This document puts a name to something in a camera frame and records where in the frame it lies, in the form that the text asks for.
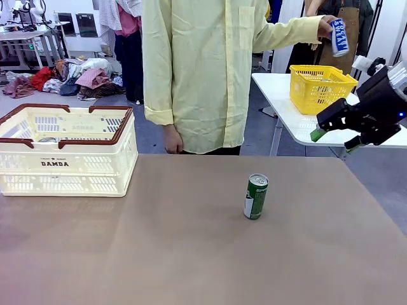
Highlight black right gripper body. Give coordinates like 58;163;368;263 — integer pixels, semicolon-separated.
355;67;407;128

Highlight blue white drink can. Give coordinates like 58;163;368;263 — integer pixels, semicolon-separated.
329;18;350;58

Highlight green drink can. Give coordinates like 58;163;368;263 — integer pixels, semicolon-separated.
243;173;270;220

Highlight person's right forearm yellow sleeve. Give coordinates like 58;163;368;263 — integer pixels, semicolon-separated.
142;57;175;126

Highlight person's left forearm yellow sleeve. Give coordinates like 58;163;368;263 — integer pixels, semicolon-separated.
252;15;325;54

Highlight yellow plastic basket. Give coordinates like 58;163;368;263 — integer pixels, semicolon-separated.
289;64;359;116

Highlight cream plastic shopping basket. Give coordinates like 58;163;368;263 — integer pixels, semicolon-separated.
0;103;139;198

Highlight person's left hand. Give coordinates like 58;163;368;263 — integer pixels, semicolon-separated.
317;15;338;41

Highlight person's right hand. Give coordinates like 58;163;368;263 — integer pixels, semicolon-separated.
164;123;184;155

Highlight white side table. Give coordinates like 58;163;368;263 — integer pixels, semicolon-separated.
251;72;407;159

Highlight mannequin with brown apron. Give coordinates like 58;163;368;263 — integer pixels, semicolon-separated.
310;0;375;76

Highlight person in yellow shirt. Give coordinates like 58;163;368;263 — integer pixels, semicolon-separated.
142;0;274;156

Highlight navy hanging trousers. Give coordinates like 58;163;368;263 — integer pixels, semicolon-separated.
113;30;144;103

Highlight pink hanging shirt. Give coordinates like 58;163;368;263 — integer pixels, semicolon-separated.
113;3;143;38

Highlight brown patterned garment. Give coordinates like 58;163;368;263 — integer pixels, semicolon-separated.
78;82;127;101

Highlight pink checked garment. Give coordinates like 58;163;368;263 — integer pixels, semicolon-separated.
75;67;113;90

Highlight white checked hanging shirt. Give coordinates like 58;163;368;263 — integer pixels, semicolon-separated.
97;0;143;36

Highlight white garment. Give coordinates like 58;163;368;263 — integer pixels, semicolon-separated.
67;57;112;77

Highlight red garment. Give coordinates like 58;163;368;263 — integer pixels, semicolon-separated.
31;65;54;92

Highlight maroon cloth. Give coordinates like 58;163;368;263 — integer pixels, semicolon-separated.
2;77;36;99

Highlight grey workbench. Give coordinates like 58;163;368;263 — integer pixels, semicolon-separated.
0;21;71;69

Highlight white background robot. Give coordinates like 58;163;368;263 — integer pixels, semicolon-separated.
11;0;46;24

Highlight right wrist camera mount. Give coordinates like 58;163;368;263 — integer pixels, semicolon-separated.
351;55;387;77

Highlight brown basket handle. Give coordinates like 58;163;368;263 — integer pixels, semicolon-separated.
58;105;134;150
0;103;71;149

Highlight black wall appliance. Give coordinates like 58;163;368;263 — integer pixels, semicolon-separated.
76;13;99;39
57;12;76;37

